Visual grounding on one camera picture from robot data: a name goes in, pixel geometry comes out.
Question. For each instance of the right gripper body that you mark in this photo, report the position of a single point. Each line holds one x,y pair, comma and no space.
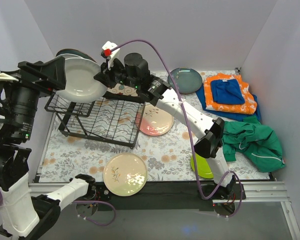
106,78

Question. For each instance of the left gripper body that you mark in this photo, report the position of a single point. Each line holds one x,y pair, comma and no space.
36,81

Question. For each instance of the large dark teal plate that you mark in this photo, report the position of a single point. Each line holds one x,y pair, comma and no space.
74,52

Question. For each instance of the white bowl plate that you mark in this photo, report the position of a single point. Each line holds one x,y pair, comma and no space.
81,87
68,56

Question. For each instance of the black wire dish rack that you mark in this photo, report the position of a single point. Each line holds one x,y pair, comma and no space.
112,119

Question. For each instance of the small teal plate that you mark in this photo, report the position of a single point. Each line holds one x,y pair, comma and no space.
187,79

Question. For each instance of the cream green plate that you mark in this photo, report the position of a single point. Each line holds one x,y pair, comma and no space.
125,174

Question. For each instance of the white bowl plate front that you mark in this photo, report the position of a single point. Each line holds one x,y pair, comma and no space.
68,56

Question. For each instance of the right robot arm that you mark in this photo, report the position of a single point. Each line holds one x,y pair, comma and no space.
134,72

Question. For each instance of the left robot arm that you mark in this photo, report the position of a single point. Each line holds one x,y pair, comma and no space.
23,215

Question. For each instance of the square floral plate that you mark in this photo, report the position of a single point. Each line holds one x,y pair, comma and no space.
120,89

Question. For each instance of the pink cream plate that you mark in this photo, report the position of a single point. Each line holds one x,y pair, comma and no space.
155,121

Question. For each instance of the dark blue cloth underneath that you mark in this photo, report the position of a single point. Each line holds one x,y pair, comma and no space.
232,116

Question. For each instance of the blue folded cloth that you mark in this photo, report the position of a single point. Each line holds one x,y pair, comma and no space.
227,92

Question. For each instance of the lime green plate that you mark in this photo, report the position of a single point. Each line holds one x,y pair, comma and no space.
203,168

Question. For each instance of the orange floral cloth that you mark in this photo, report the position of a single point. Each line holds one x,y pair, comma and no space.
250,105

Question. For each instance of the green jacket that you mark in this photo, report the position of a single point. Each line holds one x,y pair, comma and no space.
258,142

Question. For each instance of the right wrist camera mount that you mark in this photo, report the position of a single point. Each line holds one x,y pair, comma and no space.
110,51

